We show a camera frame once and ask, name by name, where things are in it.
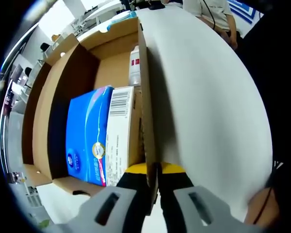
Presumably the clear bottle red label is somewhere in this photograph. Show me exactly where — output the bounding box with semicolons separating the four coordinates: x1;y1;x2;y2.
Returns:
128;45;142;86

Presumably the black computer mouse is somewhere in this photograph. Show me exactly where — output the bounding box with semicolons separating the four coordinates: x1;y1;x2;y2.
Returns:
149;2;166;11

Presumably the dark cable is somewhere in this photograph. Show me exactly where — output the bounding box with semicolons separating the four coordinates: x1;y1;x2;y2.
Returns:
253;186;275;224

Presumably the person in black shirt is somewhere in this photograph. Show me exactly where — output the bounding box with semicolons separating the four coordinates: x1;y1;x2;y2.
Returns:
237;11;291;195

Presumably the light blue flat packet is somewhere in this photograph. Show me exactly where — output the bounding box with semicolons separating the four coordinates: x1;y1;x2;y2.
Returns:
106;11;139;32

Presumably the blue white wall poster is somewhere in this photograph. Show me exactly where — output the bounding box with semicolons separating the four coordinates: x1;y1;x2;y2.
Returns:
226;0;257;24

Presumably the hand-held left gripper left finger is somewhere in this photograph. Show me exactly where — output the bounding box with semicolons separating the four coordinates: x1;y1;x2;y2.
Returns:
53;163;153;233

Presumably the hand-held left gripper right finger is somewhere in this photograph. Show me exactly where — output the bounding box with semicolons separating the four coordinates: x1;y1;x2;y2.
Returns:
158;162;259;233

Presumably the brown cardboard shoe box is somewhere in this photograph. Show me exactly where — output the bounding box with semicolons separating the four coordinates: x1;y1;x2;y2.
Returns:
21;16;167;217

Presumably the blue soft tissue pack item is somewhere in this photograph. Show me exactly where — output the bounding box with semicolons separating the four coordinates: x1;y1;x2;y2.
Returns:
65;85;115;187

